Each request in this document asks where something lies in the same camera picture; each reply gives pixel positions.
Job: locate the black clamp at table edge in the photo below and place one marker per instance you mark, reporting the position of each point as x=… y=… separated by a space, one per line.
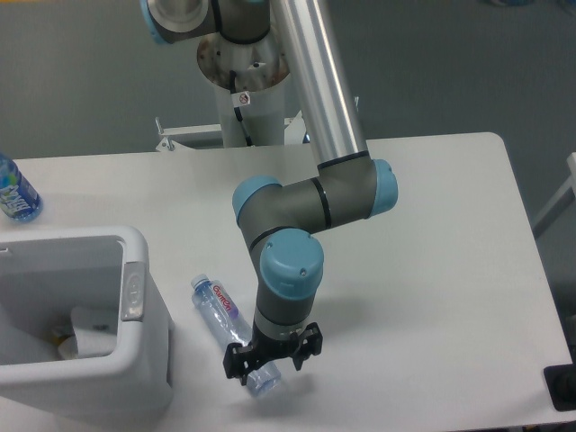
x=560 y=381

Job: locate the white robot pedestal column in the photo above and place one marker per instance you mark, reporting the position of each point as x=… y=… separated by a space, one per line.
x=248 y=82

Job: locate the clear plastic bottle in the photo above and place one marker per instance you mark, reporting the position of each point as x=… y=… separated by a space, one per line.
x=227 y=325

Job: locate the white plastic wrapper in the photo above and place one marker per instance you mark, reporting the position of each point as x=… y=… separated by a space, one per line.
x=96 y=331

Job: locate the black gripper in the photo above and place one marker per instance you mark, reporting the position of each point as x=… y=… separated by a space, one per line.
x=270 y=343

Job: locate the white trash can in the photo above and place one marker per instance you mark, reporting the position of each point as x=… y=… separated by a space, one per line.
x=47 y=273

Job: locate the white metal frame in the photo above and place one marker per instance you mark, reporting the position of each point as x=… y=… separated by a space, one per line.
x=188 y=137
x=295 y=131

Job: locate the crumpled paper trash in can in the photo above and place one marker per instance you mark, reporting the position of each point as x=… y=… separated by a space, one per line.
x=65 y=339

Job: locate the blue labelled water bottle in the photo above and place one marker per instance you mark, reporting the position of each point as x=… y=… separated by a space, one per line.
x=20 y=201

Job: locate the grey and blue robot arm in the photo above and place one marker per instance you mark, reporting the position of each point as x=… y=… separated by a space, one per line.
x=279 y=222

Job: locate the white metal frame left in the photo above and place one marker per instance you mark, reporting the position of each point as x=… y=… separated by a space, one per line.
x=188 y=137

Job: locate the white metal frame right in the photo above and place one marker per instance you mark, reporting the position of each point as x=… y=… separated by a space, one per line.
x=295 y=131

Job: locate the white furniture leg right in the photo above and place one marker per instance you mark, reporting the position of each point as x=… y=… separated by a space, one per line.
x=560 y=201

